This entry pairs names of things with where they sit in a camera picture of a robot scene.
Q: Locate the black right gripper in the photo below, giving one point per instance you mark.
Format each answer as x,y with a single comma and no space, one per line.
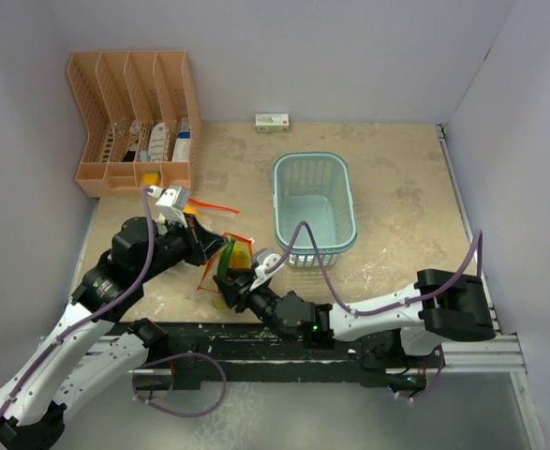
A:
236,290

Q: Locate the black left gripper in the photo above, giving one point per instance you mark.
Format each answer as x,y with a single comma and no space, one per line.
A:
201,245

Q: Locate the green cucumber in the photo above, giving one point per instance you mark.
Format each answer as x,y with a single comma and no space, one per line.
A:
224,259

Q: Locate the yellow banana bunch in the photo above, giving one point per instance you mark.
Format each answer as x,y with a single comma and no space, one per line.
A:
240,259

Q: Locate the clear zip bag orange zipper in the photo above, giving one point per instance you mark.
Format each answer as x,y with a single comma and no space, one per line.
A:
205,210

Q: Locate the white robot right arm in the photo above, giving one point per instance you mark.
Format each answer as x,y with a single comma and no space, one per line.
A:
440,306

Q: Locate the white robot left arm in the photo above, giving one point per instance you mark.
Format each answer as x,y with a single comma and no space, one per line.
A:
55,384

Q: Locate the yellow block in organizer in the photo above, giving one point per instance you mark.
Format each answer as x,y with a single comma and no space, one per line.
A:
151,179

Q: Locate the white blue box in organizer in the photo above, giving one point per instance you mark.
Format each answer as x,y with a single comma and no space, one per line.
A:
182,146

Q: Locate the white bottle in organizer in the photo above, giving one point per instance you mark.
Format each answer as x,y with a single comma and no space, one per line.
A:
157,142

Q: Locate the light blue plastic basket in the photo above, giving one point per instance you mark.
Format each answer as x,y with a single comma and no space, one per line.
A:
314,208

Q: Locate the small green white box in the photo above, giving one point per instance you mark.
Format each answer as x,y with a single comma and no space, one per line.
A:
272,122

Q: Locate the pink plastic file organizer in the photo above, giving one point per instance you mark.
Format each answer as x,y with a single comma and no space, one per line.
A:
121,95

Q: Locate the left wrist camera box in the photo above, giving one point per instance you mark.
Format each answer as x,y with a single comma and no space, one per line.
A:
170,203

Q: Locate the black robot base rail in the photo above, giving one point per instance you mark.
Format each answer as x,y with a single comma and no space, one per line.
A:
204,352

